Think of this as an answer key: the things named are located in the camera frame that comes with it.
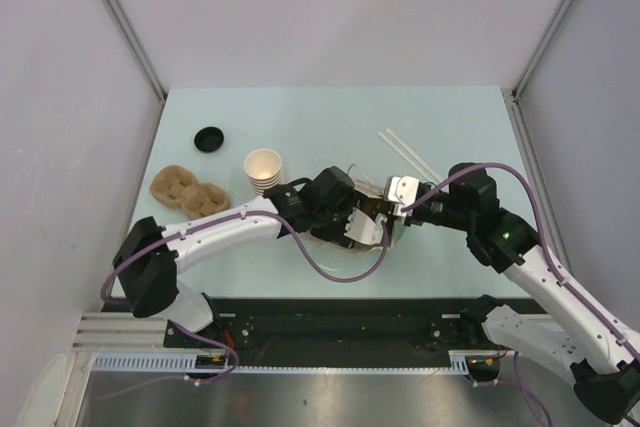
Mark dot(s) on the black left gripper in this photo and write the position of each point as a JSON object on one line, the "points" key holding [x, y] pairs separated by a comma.
{"points": [[337, 232]]}

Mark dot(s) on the printed green paper bag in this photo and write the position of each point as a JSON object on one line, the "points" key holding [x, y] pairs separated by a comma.
{"points": [[377, 222]]}

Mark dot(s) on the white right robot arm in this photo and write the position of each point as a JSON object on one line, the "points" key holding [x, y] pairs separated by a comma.
{"points": [[594, 351]]}

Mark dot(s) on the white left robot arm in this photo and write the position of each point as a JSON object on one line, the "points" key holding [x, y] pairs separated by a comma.
{"points": [[150, 260]]}

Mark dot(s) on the stack of brown paper cups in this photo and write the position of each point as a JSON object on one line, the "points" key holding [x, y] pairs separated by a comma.
{"points": [[264, 170]]}

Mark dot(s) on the black lid stack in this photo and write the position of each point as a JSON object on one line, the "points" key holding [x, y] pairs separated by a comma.
{"points": [[209, 139]]}

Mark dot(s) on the brown pulp cup carrier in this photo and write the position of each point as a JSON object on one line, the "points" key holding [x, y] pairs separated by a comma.
{"points": [[178, 188]]}

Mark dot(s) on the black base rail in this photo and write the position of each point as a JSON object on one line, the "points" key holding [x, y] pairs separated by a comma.
{"points": [[351, 334]]}

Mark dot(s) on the white slotted cable duct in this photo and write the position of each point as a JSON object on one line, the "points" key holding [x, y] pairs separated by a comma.
{"points": [[204, 364]]}

